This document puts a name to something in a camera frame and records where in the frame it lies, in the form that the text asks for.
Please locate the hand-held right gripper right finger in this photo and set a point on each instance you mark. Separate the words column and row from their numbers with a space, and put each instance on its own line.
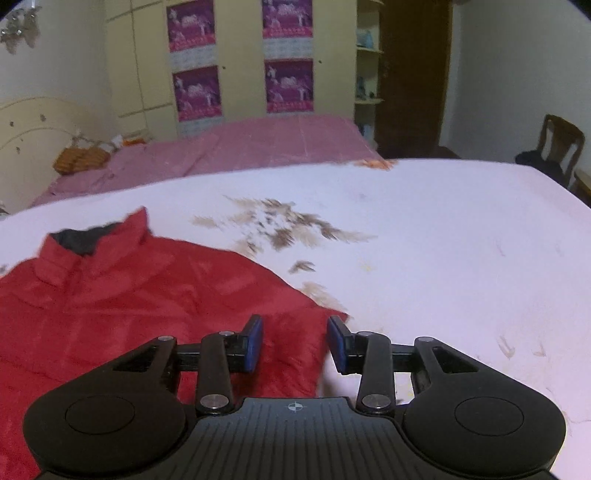
column 336, row 344

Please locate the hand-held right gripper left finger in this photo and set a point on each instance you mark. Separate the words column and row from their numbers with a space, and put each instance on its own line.
column 253, row 344

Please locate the red padded jacket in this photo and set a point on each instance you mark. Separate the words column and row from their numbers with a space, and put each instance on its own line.
column 138, row 286

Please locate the white floral bedsheet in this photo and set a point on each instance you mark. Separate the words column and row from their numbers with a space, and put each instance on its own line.
column 438, row 240

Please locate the orange pillow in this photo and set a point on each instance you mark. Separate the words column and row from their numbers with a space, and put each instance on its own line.
column 81, row 159

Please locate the blue figurine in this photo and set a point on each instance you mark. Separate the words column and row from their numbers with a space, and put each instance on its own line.
column 365, row 39
column 362, row 87

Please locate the dark cloth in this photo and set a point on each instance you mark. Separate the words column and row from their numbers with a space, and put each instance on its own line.
column 535, row 161

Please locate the cream wardrobe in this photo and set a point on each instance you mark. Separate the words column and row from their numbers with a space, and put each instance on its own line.
column 240, row 69

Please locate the cream open shelf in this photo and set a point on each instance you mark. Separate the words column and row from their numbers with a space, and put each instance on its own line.
column 369, row 62

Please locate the brown wooden door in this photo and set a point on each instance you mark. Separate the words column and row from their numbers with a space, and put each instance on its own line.
column 415, row 69

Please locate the wooden chair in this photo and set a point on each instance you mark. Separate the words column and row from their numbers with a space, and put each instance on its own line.
column 561, row 138

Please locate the cream headboard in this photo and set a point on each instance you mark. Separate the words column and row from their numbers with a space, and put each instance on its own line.
column 27, row 138

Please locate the purple wall poster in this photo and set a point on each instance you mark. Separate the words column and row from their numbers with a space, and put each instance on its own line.
column 191, row 25
column 287, row 21
column 289, row 87
column 197, row 94

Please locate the wall ornament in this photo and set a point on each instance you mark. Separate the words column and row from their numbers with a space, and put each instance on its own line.
column 21, row 27

